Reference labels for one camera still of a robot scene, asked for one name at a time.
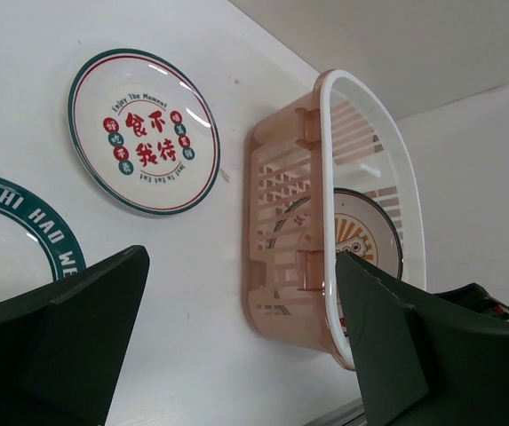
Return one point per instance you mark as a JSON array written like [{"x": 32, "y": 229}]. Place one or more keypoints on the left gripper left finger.
[{"x": 62, "y": 345}]

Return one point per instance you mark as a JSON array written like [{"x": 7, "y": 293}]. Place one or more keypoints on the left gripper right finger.
[{"x": 420, "y": 359}]

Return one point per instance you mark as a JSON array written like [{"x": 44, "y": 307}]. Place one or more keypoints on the dark green rim plate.
[{"x": 35, "y": 240}]

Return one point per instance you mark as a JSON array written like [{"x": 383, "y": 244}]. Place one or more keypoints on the orange sunburst plate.
[{"x": 290, "y": 228}]

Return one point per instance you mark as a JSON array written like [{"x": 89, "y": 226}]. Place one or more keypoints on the red characters plate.
[{"x": 143, "y": 131}]

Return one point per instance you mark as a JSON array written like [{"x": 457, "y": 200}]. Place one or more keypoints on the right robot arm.
[{"x": 476, "y": 298}]

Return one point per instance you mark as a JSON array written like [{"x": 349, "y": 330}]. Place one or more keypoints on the pink white dish rack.
[{"x": 337, "y": 135}]

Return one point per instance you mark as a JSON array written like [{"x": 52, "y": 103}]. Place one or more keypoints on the aluminium rail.
[{"x": 349, "y": 414}]

